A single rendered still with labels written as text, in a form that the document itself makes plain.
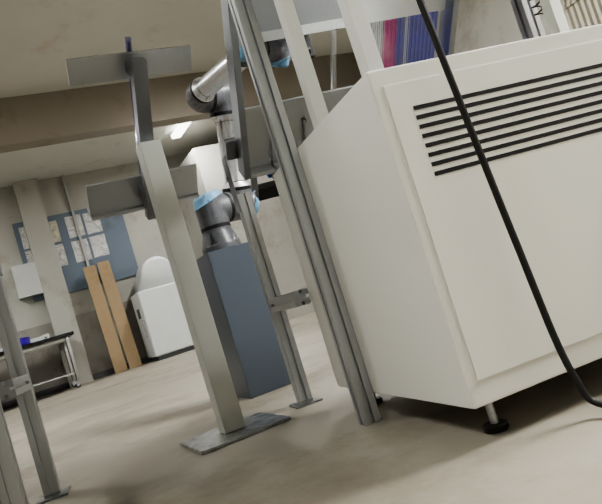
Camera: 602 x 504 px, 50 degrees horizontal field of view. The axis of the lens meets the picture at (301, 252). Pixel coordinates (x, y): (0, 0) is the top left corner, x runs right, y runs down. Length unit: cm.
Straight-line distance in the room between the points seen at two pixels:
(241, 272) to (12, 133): 443
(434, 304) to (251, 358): 140
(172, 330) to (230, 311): 631
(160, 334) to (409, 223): 768
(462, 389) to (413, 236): 25
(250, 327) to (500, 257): 143
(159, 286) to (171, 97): 283
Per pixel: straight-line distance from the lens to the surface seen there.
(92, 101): 673
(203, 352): 178
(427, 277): 105
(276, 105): 146
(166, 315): 866
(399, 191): 105
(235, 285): 238
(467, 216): 108
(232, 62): 179
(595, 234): 122
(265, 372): 239
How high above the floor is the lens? 32
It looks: 3 degrees up
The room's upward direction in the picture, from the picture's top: 17 degrees counter-clockwise
